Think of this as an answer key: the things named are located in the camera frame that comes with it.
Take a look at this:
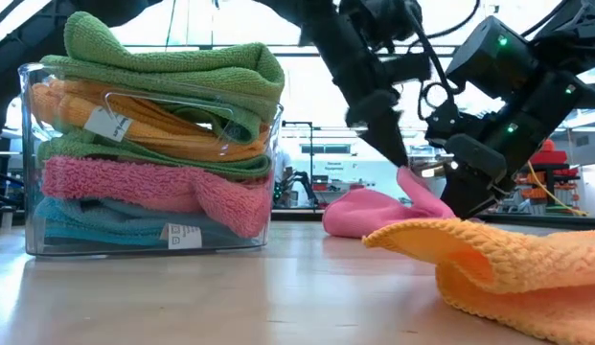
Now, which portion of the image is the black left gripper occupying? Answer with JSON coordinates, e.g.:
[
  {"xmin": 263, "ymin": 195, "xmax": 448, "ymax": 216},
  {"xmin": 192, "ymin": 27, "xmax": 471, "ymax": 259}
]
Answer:
[{"xmin": 301, "ymin": 0, "xmax": 423, "ymax": 170}]

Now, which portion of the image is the person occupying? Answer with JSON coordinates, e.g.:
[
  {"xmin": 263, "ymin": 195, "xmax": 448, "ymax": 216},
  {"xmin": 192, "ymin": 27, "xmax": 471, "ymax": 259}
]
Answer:
[{"xmin": 272, "ymin": 149, "xmax": 294, "ymax": 193}]

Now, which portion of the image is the overhead light bar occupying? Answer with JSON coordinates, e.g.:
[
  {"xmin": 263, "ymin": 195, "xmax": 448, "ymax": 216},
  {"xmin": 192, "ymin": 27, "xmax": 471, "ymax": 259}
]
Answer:
[{"xmin": 124, "ymin": 44, "xmax": 461, "ymax": 59}]

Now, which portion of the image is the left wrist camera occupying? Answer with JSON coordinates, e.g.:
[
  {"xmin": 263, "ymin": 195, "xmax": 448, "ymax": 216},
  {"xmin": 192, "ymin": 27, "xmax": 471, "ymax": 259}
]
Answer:
[{"xmin": 380, "ymin": 51, "xmax": 432, "ymax": 83}]

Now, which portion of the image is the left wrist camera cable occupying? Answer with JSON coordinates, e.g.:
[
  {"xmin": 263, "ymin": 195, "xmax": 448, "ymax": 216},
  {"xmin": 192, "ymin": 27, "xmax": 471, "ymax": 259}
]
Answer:
[{"xmin": 423, "ymin": 0, "xmax": 483, "ymax": 40}]

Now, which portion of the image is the green microfiber towel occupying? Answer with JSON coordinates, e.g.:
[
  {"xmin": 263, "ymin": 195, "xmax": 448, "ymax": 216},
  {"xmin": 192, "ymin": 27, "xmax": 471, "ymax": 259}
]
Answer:
[
  {"xmin": 40, "ymin": 11, "xmax": 286, "ymax": 145},
  {"xmin": 36, "ymin": 131, "xmax": 273, "ymax": 182}
]

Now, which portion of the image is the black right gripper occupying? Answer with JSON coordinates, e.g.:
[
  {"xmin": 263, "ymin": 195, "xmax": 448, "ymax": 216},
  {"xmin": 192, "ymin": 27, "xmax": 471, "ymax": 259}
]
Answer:
[{"xmin": 423, "ymin": 70, "xmax": 595, "ymax": 221}]

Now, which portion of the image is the blue microfiber towel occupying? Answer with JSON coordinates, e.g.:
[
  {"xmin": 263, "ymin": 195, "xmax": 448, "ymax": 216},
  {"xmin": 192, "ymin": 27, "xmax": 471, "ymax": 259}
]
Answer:
[{"xmin": 34, "ymin": 195, "xmax": 255, "ymax": 248}]

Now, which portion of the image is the orange microfiber towel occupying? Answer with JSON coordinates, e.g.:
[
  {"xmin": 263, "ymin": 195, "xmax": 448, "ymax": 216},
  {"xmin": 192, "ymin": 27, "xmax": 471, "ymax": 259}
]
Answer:
[
  {"xmin": 361, "ymin": 218, "xmax": 595, "ymax": 345},
  {"xmin": 31, "ymin": 79, "xmax": 270, "ymax": 163}
]

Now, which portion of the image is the pink microfiber towel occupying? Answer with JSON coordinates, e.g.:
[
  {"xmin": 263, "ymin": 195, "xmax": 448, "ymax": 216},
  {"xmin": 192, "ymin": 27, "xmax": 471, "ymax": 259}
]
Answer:
[
  {"xmin": 321, "ymin": 166, "xmax": 456, "ymax": 240},
  {"xmin": 41, "ymin": 155, "xmax": 274, "ymax": 240}
]

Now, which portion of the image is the clear plastic bin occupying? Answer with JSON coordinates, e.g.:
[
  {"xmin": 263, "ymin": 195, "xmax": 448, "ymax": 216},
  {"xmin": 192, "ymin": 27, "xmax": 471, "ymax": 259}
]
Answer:
[{"xmin": 17, "ymin": 61, "xmax": 285, "ymax": 258}]

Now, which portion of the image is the black metal table frame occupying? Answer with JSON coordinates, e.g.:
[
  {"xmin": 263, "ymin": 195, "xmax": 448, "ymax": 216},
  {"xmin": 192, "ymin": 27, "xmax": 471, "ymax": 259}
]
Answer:
[{"xmin": 270, "ymin": 208, "xmax": 595, "ymax": 230}]

